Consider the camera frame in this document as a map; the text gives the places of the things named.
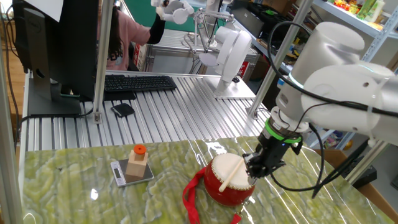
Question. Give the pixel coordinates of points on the aluminium frame strut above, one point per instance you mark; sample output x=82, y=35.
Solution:
x=286, y=43
x=367, y=163

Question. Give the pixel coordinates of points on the wooden block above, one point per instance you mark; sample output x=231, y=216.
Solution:
x=136, y=168

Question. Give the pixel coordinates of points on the cardboard box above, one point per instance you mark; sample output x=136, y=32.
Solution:
x=379, y=199

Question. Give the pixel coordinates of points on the aluminium frame post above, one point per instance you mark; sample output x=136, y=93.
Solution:
x=102, y=62
x=7, y=155

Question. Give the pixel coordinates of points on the white metal shelf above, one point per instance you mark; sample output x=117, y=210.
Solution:
x=348, y=15

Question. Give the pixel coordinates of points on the black sleeved forearm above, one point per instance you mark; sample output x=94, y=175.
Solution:
x=157, y=31

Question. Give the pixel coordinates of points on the black equipment case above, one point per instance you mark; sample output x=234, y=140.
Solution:
x=248, y=18

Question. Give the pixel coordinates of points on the person in pink shirt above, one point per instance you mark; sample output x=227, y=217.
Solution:
x=130, y=37

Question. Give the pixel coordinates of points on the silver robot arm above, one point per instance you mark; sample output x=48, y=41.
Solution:
x=342, y=87

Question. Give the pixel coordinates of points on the black computer monitor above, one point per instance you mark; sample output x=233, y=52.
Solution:
x=71, y=46

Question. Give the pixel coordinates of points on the white bottle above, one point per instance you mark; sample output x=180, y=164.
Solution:
x=379, y=11

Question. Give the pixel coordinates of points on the black pouch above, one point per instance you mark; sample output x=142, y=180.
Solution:
x=122, y=110

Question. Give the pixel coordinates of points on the small white paper sheet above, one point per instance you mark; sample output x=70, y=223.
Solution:
x=43, y=9

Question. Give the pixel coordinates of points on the silver digital scale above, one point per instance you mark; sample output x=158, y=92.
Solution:
x=118, y=174

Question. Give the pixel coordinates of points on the red drum white head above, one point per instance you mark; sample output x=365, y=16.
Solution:
x=227, y=196

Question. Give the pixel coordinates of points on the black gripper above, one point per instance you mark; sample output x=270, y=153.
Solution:
x=273, y=149

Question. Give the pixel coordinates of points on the white background robot column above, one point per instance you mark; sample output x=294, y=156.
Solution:
x=213, y=9

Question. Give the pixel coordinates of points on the black keyboard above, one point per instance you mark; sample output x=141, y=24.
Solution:
x=140, y=83

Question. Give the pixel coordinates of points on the black box item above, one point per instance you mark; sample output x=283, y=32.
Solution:
x=362, y=179

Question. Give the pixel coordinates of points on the wooden drumstick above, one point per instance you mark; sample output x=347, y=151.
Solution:
x=231, y=175

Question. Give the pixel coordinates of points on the green marble pattern mat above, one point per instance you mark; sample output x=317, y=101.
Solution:
x=77, y=199

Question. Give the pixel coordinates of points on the white haptic control device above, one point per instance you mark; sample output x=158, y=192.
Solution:
x=233, y=53

